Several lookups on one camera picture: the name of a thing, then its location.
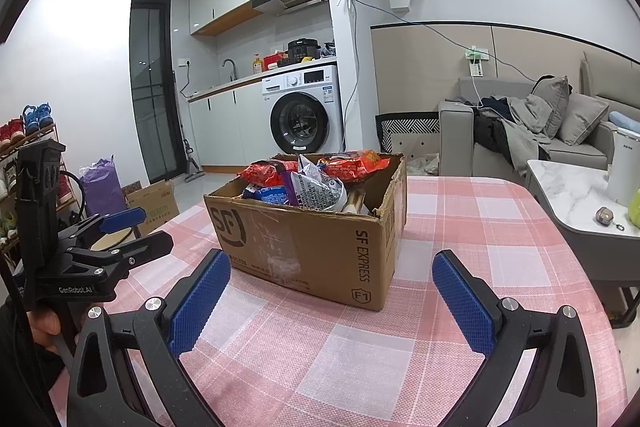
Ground patterned pet carrier box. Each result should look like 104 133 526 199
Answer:
376 112 441 176

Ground plain red snack packet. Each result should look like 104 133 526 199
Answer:
317 150 391 182

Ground light grey pillow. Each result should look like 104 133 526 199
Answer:
556 93 610 146

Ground person's left hand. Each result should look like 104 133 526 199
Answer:
27 306 81 355

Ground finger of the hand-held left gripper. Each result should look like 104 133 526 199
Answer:
67 231 175 269
59 207 147 252

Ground shoe rack with shoes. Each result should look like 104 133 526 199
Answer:
0 104 68 258

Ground pile of dark clothes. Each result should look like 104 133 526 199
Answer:
472 96 551 168

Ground pink plaid tablecloth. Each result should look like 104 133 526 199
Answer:
100 174 628 427

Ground marble side table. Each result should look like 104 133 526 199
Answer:
526 159 640 308

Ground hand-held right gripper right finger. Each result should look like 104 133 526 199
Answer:
432 249 601 427

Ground grey sofa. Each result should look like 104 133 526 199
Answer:
439 52 640 188

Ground purple snack packet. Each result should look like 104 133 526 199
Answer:
280 169 301 208

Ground white washing machine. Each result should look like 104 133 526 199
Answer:
261 64 345 156

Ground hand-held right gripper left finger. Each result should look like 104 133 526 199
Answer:
67 249 232 427

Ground printed cardboard floor box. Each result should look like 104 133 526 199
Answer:
125 179 180 235

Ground dark glass door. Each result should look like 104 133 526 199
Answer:
130 0 188 188

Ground red cookie packet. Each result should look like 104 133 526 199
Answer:
236 159 300 188

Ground light blue pillow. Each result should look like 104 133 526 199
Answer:
607 111 640 132

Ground beige bread packet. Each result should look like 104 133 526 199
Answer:
342 187 368 214

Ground white kitchen counter cabinets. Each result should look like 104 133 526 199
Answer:
187 77 266 170

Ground black pressure cooker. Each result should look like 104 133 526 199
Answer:
287 38 322 65

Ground purple bag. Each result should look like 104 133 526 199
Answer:
79 155 126 220

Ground floor mop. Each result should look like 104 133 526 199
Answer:
170 69 206 184

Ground white kettle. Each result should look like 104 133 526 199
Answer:
606 128 640 208

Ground wall outlet with charger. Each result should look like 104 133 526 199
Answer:
462 46 491 78

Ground white noodle snack packet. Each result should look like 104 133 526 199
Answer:
290 154 348 212

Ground round wooden stool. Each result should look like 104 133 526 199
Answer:
90 227 141 253

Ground blue cookie packet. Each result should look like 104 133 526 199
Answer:
242 186 291 205

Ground brown cardboard box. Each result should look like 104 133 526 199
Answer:
203 152 408 312

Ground dark grey pillow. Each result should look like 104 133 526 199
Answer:
531 76 571 138

